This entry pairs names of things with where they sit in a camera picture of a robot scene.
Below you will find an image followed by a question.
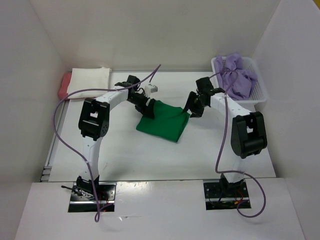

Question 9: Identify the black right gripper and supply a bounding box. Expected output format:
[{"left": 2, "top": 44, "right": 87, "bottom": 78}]
[{"left": 182, "top": 90, "right": 208, "bottom": 118}]

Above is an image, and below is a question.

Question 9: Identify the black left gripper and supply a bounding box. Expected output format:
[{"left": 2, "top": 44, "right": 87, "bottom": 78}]
[{"left": 127, "top": 92, "right": 156, "bottom": 120}]

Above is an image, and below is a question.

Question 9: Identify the green t shirt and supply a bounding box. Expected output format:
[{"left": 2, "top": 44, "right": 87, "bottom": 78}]
[{"left": 136, "top": 100, "right": 190, "bottom": 143}]

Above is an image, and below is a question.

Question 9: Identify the purple t shirt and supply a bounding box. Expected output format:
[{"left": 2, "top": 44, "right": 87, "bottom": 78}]
[{"left": 213, "top": 53, "right": 258, "bottom": 101}]

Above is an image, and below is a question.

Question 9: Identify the cream white t shirt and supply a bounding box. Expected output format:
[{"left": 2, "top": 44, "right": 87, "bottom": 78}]
[{"left": 67, "top": 67, "right": 111, "bottom": 99}]

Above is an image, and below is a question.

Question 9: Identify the red t shirt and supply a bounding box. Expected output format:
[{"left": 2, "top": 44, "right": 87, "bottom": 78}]
[{"left": 57, "top": 72, "right": 101, "bottom": 101}]

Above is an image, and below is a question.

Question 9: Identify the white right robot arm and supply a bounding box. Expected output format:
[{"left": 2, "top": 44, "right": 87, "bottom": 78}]
[{"left": 183, "top": 77, "right": 268, "bottom": 197}]

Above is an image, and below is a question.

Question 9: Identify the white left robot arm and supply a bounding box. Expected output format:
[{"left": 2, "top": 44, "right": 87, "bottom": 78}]
[{"left": 76, "top": 75, "right": 156, "bottom": 200}]

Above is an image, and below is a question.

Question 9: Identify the white plastic basket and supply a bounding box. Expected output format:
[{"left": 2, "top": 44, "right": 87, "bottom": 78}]
[{"left": 211, "top": 56, "right": 268, "bottom": 105}]

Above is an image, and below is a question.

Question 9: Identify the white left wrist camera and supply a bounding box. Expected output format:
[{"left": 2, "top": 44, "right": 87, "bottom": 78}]
[{"left": 144, "top": 84, "right": 158, "bottom": 95}]

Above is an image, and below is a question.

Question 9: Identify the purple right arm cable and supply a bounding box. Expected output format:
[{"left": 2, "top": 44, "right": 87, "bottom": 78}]
[{"left": 208, "top": 70, "right": 267, "bottom": 218}]

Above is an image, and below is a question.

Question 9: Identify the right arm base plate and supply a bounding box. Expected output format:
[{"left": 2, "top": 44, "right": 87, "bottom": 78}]
[{"left": 203, "top": 179, "right": 251, "bottom": 211}]

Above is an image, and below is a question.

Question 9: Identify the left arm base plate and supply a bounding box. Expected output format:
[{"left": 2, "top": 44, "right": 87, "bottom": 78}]
[{"left": 61, "top": 182, "right": 117, "bottom": 213}]

